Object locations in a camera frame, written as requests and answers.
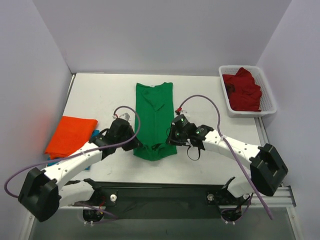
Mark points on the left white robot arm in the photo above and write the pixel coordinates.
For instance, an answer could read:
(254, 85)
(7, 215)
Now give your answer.
(45, 191)

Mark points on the green t-shirt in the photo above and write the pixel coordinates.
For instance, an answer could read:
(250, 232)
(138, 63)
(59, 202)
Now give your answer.
(154, 105)

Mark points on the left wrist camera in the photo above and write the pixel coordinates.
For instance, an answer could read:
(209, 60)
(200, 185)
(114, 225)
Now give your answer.
(125, 116)

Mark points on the aluminium frame rail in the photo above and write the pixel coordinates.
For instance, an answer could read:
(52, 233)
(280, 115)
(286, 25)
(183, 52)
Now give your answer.
(268, 171)

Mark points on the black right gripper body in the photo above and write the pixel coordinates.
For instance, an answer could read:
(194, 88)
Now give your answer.
(171, 137)

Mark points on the folded blue t-shirt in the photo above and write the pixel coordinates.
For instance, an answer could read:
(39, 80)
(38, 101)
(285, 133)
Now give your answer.
(94, 133)

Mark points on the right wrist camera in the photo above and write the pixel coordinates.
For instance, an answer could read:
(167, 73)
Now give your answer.
(185, 113)

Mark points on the white plastic basket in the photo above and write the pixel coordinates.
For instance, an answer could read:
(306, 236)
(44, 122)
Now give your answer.
(267, 101)

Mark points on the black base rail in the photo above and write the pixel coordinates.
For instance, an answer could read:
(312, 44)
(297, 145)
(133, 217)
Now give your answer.
(112, 201)

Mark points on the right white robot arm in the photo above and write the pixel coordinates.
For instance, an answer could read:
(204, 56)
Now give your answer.
(245, 152)

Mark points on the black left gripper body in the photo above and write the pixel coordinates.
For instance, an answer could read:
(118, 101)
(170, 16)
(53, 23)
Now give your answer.
(133, 143)

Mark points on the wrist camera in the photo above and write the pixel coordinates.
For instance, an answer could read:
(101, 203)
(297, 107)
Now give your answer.
(185, 113)
(125, 116)

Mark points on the folded orange t-shirt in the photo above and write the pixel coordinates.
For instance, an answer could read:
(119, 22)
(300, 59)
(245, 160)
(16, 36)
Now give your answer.
(70, 135)

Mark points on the dark red t-shirt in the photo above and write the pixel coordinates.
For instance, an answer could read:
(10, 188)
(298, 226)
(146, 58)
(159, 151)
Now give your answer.
(243, 93)

